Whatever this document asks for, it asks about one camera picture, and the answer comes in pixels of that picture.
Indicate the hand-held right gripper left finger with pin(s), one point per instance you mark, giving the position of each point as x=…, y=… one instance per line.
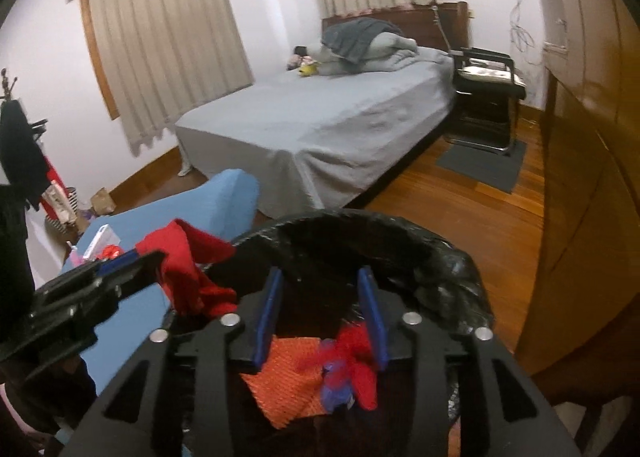
x=265, y=322

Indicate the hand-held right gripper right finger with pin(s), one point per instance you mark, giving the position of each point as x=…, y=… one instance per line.
x=372, y=322

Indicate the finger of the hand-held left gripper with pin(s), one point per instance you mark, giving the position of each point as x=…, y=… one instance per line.
x=140, y=269
x=120, y=259

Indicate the red plastic bag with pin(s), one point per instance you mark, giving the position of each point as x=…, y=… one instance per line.
x=111, y=252

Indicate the white cardboard box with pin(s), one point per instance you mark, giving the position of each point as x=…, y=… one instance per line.
x=100, y=239

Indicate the pink pouch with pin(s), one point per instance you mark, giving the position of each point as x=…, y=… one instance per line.
x=75, y=256

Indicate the orange mesh net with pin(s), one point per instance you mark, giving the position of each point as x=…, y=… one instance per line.
x=285, y=382

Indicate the black lined trash bin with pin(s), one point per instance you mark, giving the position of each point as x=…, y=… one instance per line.
x=320, y=247

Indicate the small purple bag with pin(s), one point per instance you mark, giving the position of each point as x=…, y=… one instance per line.
x=85, y=215

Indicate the brown paper bag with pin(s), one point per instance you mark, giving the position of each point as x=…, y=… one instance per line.
x=102, y=202

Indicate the blue table cloth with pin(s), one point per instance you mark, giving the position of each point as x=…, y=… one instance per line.
x=175, y=217

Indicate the striped bag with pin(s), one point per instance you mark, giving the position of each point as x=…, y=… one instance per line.
x=60, y=222

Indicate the red garment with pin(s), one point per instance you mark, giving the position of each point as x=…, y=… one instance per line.
x=52, y=177

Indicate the grey floor mat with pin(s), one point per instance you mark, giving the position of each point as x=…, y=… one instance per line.
x=482, y=164

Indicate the bed with grey sheet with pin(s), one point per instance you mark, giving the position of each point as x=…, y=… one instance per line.
x=310, y=127

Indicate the wide beige curtain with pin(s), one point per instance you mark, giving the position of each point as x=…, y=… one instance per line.
x=165, y=47

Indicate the black metal chair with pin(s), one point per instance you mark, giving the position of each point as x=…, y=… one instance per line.
x=482, y=109

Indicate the yellow plush toy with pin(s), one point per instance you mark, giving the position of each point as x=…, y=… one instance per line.
x=308, y=69

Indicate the pink and black bundle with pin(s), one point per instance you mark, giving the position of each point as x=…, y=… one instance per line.
x=297, y=57

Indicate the folded grey quilt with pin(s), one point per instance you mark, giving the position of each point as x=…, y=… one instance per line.
x=385, y=52

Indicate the patterned chair cushion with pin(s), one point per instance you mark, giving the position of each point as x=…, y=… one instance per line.
x=492, y=76

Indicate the dark grey garment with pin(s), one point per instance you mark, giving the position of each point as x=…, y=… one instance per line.
x=357, y=37

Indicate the wooden wardrobe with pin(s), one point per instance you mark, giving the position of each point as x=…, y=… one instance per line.
x=590, y=137

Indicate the dark wooden headboard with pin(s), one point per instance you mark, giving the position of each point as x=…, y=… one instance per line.
x=425, y=19

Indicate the wooden window frame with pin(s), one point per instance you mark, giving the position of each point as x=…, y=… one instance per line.
x=97, y=67

